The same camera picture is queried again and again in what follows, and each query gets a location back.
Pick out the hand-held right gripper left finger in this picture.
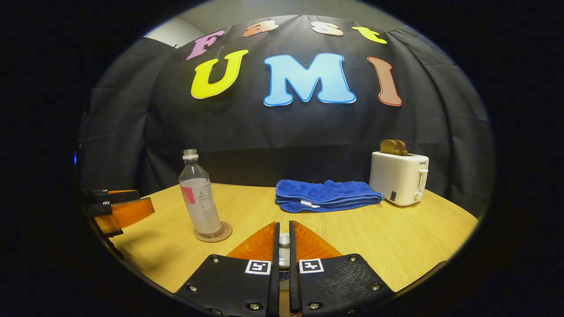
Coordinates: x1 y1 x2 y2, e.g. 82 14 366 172
175 221 281 317

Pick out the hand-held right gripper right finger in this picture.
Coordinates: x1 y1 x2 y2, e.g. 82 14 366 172
289 220 395 317

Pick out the round wooden coaster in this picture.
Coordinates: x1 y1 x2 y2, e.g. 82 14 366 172
194 221 233 243

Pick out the clear plastic water bottle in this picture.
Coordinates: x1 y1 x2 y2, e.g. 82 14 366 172
178 149 224 237

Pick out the folded blue towel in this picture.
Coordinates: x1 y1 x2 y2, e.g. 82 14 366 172
275 179 383 214

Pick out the white toaster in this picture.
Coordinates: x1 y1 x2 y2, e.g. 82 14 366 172
369 151 430 207

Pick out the brown bread slice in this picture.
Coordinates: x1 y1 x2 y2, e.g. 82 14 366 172
380 140 408 157

